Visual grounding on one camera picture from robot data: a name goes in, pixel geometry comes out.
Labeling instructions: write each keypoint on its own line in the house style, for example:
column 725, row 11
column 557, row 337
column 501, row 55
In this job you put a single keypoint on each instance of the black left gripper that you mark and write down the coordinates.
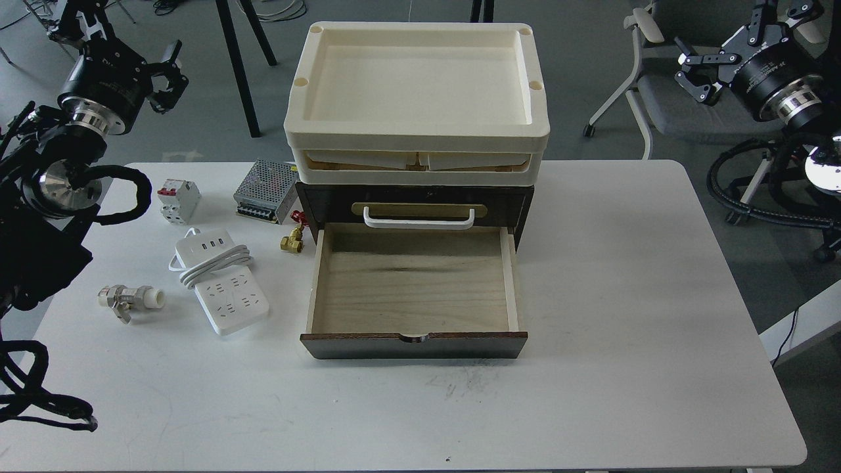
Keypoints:
column 111, row 74

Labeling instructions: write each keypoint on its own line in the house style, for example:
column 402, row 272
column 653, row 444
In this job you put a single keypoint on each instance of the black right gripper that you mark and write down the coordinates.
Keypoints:
column 780, row 82

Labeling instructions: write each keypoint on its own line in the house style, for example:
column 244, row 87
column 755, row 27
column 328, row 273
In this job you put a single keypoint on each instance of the white power strip with cable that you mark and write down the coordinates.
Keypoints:
column 217, row 270

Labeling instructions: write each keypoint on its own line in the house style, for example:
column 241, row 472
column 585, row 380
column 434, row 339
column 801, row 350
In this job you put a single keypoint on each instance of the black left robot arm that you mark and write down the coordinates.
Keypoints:
column 52, row 188

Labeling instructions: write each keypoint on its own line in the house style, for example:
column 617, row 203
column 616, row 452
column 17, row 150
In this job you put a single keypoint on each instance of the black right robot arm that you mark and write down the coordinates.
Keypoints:
column 819, row 133

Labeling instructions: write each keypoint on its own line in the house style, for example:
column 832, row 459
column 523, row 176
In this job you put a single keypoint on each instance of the grey office chair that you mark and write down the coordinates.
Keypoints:
column 654, row 96

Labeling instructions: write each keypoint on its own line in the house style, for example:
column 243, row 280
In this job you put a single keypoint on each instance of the white red circuit breaker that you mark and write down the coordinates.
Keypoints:
column 178, row 200

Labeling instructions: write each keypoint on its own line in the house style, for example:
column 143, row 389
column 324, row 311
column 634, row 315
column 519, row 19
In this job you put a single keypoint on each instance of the metal mesh power supply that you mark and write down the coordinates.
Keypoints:
column 268, row 191

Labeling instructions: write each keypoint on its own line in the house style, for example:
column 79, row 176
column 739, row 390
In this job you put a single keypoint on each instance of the cream plastic tray lower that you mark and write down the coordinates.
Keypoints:
column 365, row 167

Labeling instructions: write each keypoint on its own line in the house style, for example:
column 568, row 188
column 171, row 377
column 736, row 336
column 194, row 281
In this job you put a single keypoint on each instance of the cream plastic tray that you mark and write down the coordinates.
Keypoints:
column 365, row 167
column 418, row 87

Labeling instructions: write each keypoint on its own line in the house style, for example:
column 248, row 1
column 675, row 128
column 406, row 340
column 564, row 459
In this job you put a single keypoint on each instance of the cream plastic tray top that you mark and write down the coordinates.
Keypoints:
column 418, row 87

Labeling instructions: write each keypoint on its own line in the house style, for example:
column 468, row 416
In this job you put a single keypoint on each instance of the white plastic ball valve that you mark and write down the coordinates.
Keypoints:
column 121, row 299

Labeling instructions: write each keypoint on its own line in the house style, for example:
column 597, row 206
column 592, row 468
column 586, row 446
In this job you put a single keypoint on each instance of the open wooden drawer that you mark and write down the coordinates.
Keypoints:
column 413, row 294

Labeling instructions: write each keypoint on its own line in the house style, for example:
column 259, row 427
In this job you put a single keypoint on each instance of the brass valve red handle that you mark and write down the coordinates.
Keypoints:
column 293, row 243

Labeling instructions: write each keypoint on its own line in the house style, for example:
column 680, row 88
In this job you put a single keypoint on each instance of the white drawer handle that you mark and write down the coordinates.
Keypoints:
column 423, row 224

